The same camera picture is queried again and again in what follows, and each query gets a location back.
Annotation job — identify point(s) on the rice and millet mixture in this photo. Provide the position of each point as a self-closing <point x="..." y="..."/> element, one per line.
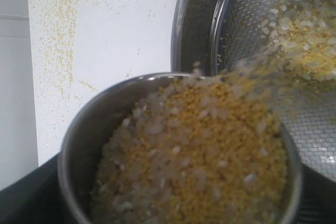
<point x="214" y="148"/>

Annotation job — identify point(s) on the stainless steel cup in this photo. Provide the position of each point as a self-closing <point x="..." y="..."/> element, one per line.
<point x="89" y="131"/>

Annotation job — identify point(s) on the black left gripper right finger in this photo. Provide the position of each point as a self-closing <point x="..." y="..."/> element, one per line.
<point x="318" y="202"/>

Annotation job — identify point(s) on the round steel mesh sieve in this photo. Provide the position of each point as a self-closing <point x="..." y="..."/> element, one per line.
<point x="219" y="33"/>

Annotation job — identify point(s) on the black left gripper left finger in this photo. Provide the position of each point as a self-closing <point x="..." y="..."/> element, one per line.
<point x="35" y="198"/>

